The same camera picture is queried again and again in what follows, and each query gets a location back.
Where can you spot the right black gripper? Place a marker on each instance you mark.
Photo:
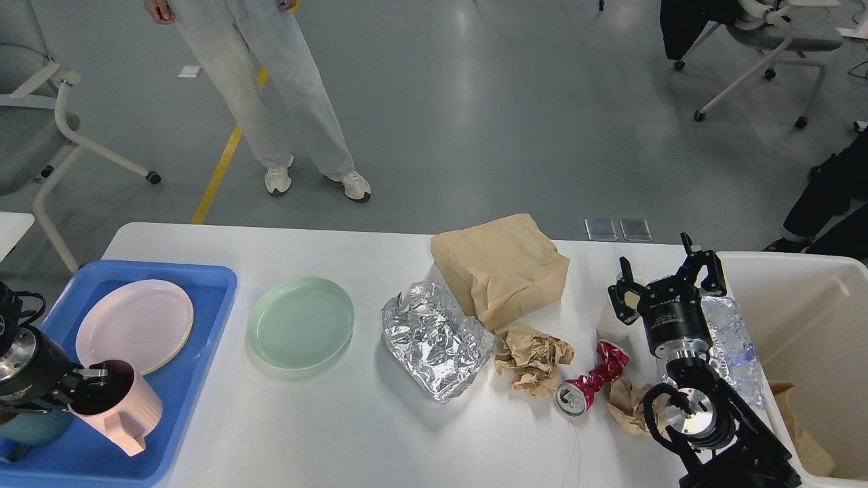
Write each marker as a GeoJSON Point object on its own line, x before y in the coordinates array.
{"type": "Point", "coordinates": [671, 310]}

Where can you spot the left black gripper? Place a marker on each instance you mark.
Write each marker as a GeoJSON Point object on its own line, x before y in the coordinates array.
{"type": "Point", "coordinates": [38, 376]}

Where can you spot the pink mug dark inside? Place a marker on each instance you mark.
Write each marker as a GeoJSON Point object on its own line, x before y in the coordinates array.
{"type": "Point", "coordinates": [125, 410]}

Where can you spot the teal mug yellow inside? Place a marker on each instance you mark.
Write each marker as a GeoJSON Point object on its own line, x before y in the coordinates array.
{"type": "Point", "coordinates": [21, 431]}

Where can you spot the mint green plate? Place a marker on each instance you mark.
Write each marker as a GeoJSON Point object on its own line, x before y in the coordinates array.
{"type": "Point", "coordinates": [301, 324]}

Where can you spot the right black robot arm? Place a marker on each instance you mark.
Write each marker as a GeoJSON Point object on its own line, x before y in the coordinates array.
{"type": "Point", "coordinates": [695, 413]}

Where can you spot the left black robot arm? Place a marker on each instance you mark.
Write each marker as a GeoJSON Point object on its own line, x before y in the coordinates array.
{"type": "Point", "coordinates": [19, 309]}

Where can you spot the white paper cup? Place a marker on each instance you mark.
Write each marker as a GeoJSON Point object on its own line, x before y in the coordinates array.
{"type": "Point", "coordinates": [609, 327]}

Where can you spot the blue plastic tray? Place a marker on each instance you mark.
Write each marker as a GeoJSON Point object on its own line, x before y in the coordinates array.
{"type": "Point", "coordinates": [83, 458]}

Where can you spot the crushed clear plastic bottle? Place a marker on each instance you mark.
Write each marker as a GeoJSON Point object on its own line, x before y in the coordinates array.
{"type": "Point", "coordinates": [733, 352]}

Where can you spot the pink plate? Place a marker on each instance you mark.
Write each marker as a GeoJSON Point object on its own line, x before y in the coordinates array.
{"type": "Point", "coordinates": [145, 323]}

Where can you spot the small crumpled brown paper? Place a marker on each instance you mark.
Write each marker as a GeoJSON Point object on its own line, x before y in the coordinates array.
{"type": "Point", "coordinates": [626, 406]}

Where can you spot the white waste bin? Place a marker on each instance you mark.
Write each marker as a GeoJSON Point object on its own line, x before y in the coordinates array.
{"type": "Point", "coordinates": [806, 315]}

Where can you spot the crushed red can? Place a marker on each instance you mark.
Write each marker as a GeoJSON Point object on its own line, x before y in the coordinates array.
{"type": "Point", "coordinates": [574, 396]}

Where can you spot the crumpled brown paper ball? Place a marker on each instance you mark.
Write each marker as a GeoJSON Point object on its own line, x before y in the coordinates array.
{"type": "Point", "coordinates": [533, 357]}

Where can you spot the brown paper bag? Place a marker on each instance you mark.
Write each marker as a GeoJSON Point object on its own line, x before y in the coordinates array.
{"type": "Point", "coordinates": [501, 271]}

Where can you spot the white side table edge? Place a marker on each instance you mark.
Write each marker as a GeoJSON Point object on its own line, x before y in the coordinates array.
{"type": "Point", "coordinates": [14, 226]}

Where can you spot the seated person in black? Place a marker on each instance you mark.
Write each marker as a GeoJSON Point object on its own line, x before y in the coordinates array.
{"type": "Point", "coordinates": [821, 222]}

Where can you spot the brown paper in bin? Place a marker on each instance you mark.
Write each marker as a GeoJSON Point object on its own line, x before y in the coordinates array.
{"type": "Point", "coordinates": [812, 456]}

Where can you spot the crumpled aluminium foil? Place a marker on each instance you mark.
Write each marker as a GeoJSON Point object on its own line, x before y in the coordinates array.
{"type": "Point", "coordinates": [441, 347]}

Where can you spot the grey office chair left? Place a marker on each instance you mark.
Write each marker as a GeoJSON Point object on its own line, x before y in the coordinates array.
{"type": "Point", "coordinates": [39, 135]}

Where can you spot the grey office chair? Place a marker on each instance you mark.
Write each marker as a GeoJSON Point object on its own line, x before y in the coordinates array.
{"type": "Point", "coordinates": [39, 135]}
{"type": "Point", "coordinates": [782, 32]}

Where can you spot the black jacket on chair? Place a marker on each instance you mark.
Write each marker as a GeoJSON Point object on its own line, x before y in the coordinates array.
{"type": "Point", "coordinates": [683, 22]}

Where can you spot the grey office chair right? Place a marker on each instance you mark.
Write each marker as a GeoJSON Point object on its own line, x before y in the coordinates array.
{"type": "Point", "coordinates": [782, 32]}

